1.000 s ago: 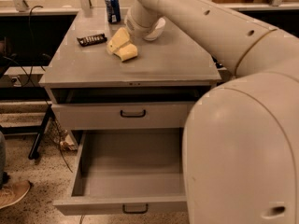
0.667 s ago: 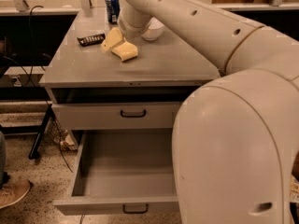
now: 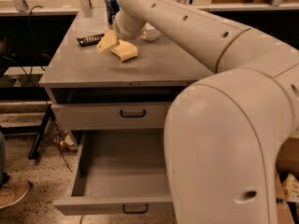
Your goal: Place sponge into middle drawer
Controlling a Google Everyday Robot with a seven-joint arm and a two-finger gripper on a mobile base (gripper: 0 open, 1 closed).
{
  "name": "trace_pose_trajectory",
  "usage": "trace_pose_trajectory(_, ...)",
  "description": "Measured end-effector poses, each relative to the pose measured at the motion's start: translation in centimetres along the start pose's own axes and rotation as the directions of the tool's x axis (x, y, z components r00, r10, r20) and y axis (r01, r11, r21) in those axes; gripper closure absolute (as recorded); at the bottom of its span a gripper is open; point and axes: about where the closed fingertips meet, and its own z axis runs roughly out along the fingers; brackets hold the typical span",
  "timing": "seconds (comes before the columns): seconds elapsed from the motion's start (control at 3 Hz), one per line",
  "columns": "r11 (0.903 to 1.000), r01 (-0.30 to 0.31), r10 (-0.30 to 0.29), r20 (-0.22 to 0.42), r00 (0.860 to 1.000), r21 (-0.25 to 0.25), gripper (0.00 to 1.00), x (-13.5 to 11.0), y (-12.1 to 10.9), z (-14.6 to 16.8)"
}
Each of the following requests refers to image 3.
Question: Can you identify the cardboard box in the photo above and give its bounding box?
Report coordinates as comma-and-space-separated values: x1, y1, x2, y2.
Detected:
276, 137, 299, 224

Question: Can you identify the black middle drawer handle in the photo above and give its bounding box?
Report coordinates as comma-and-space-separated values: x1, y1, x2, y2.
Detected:
120, 109, 147, 119

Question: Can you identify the dark snack bar wrapper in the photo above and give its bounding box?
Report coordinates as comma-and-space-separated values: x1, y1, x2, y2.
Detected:
77, 34, 104, 47

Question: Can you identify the tan shoe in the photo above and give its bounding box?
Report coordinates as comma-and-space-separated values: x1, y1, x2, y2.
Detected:
0, 180, 31, 209

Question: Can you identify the black bottom drawer handle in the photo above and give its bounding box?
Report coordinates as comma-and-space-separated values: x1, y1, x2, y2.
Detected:
122, 203, 149, 215

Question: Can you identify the blue soda can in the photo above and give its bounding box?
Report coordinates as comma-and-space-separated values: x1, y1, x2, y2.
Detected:
105, 0, 120, 24

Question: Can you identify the grey middle drawer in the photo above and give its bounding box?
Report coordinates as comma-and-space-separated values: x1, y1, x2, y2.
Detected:
51, 103, 170, 130

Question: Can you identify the yellow sponge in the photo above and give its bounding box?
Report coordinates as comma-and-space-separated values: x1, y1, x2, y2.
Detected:
110, 39, 138, 62

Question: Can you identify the black drawer handle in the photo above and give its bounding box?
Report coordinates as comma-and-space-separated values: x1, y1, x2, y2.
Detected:
122, 203, 149, 215
120, 109, 147, 119

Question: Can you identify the yellow packet in box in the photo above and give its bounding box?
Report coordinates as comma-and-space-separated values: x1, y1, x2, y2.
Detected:
282, 174, 299, 203

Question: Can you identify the grey open bottom drawer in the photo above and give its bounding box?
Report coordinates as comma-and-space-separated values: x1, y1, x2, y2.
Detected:
53, 129, 173, 216

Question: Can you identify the black table leg left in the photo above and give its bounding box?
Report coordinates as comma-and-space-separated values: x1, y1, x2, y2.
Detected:
28, 105, 52, 160

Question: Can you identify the grey drawer cabinet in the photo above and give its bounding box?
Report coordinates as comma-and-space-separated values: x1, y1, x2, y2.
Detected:
39, 8, 211, 143

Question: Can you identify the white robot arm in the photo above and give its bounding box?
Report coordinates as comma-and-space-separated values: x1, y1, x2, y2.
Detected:
114, 0, 299, 224

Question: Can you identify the white bowl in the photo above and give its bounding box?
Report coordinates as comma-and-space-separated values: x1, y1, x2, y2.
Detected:
144, 23, 161, 41

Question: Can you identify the black cable left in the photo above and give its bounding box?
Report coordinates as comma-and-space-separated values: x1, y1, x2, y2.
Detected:
3, 5, 74, 174

